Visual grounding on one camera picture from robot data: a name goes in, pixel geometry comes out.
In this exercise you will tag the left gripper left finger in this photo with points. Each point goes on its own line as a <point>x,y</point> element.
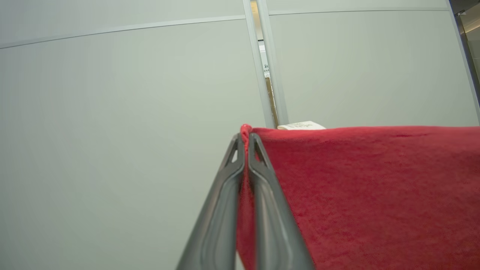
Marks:
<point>217,225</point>

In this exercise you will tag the grey wall partition post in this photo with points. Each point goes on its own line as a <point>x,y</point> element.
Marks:
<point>275,75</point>

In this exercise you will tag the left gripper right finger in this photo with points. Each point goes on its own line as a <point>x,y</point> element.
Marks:
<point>273,225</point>

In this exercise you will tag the red garment with white trim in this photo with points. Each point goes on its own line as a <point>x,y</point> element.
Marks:
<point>375,195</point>

